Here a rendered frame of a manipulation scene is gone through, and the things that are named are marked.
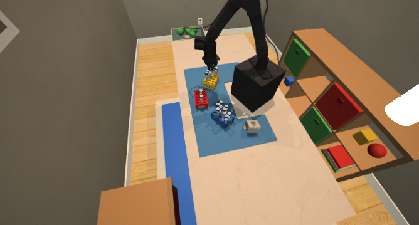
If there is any red rack with round wells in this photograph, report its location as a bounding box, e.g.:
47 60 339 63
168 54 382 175
194 90 208 109

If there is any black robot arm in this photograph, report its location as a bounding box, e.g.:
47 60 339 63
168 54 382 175
194 0 273 80

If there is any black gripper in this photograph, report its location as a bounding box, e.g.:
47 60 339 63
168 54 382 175
202 52 220 71

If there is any light blue mat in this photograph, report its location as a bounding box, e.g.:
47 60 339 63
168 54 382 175
184 62 277 157

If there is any blue tube rack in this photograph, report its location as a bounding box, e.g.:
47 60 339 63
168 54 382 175
211 109 235 128

